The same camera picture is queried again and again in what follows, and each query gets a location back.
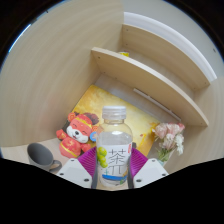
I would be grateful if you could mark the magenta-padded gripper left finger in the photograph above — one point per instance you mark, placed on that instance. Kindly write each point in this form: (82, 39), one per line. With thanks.
(87, 161)

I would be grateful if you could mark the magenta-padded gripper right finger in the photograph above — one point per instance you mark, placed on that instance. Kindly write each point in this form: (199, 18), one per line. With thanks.
(137, 160)

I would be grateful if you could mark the clear plastic drink bottle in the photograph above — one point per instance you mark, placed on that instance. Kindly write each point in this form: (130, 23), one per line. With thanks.
(113, 150)

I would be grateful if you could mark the teal faceted vase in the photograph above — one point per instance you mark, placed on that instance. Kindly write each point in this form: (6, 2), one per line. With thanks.
(163, 163)

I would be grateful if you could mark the red plush mascot toy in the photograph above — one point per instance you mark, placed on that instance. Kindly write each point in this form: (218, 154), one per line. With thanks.
(75, 136)

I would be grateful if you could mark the yellow poppy flower painting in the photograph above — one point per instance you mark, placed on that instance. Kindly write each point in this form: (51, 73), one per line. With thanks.
(136, 123)

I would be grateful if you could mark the pink and white flower bouquet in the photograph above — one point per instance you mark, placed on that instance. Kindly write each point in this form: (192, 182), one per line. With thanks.
(170, 136)

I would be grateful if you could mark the grey ceramic mug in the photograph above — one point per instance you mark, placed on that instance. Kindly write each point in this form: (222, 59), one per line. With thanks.
(39, 156)

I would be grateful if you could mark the light wooden shelf unit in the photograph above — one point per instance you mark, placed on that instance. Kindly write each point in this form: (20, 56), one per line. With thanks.
(140, 73)

